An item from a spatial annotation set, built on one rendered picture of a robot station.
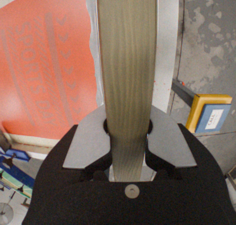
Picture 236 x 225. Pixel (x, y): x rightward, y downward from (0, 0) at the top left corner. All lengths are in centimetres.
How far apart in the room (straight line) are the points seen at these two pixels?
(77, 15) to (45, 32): 8
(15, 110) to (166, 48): 47
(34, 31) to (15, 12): 8
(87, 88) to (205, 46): 140
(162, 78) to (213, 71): 144
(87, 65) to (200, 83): 144
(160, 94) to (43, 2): 32
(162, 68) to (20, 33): 33
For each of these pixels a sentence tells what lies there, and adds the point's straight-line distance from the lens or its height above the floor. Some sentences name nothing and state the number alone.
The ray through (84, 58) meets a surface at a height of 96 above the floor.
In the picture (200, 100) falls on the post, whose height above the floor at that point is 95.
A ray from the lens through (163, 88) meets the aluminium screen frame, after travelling 24.
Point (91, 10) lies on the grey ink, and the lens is 26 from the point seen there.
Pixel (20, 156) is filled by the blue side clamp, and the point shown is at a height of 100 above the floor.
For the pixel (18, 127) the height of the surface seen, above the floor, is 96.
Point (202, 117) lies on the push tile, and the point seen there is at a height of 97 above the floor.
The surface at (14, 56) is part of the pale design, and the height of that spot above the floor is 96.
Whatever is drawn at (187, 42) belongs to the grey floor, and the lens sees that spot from 139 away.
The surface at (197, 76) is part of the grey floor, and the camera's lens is 152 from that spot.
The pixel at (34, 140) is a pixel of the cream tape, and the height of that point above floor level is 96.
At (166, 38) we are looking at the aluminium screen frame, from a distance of 22.
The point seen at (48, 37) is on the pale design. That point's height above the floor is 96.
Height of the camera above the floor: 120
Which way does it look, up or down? 61 degrees down
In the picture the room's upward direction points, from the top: 176 degrees counter-clockwise
